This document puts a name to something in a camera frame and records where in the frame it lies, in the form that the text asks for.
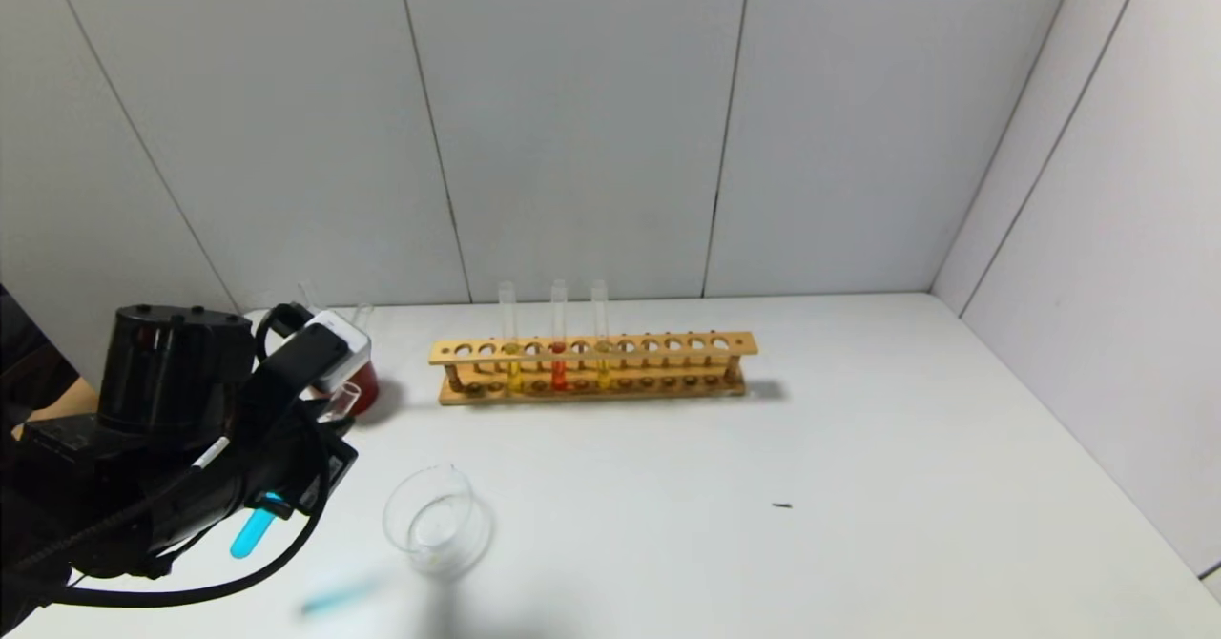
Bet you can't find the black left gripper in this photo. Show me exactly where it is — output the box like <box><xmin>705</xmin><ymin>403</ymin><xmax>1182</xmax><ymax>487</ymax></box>
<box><xmin>150</xmin><ymin>406</ymin><xmax>360</xmax><ymax>553</ymax></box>

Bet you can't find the blue pigment test tube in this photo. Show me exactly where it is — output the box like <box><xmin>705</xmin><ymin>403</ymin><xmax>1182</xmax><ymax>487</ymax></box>
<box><xmin>230</xmin><ymin>383</ymin><xmax>362</xmax><ymax>560</ymax></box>

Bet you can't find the deep yellow pigment test tube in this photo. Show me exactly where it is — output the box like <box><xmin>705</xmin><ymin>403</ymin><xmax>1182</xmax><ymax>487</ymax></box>
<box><xmin>496</xmin><ymin>283</ymin><xmax>525</xmax><ymax>393</ymax></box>

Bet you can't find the red pigment test tube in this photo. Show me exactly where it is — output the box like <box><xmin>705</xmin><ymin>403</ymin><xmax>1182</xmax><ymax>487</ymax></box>
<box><xmin>550</xmin><ymin>279</ymin><xmax>569</xmax><ymax>392</ymax></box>

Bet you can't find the pale yellow pigment test tube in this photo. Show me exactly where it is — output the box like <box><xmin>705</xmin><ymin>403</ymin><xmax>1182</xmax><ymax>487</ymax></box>
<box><xmin>590</xmin><ymin>279</ymin><xmax>612</xmax><ymax>391</ymax></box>

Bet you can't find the wooden test tube rack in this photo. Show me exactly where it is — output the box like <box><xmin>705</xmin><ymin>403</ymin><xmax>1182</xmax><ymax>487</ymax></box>
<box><xmin>428</xmin><ymin>331</ymin><xmax>759</xmax><ymax>406</ymax></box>

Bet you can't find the dark red cup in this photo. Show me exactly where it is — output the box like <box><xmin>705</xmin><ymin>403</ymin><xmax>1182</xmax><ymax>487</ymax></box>
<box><xmin>345</xmin><ymin>361</ymin><xmax>381</xmax><ymax>417</ymax></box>

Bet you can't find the clear glass dish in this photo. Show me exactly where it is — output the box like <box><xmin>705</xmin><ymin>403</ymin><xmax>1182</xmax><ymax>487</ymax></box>
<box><xmin>383</xmin><ymin>464</ymin><xmax>494</xmax><ymax>579</ymax></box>

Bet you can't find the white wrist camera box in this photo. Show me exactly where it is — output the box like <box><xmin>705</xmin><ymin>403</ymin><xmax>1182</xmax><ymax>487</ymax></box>
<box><xmin>305</xmin><ymin>312</ymin><xmax>371</xmax><ymax>394</ymax></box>

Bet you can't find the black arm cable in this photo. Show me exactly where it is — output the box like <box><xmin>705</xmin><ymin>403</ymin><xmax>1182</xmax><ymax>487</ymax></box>
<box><xmin>0</xmin><ymin>303</ymin><xmax>335</xmax><ymax>611</ymax></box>

